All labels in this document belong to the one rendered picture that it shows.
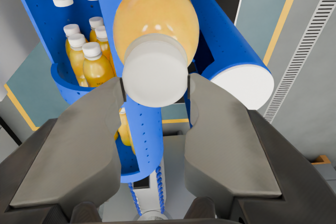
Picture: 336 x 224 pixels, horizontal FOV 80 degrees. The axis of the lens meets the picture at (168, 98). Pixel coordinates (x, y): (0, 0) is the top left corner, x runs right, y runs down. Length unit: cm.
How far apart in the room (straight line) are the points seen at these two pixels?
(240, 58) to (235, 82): 9
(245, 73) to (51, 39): 61
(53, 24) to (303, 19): 191
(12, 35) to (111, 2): 49
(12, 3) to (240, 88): 82
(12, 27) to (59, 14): 22
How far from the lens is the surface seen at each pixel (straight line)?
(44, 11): 62
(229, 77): 75
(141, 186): 128
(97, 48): 49
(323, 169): 414
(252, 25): 193
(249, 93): 84
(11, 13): 85
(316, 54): 245
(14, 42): 83
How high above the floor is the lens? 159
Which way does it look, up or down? 47 degrees down
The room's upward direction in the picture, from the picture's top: 173 degrees clockwise
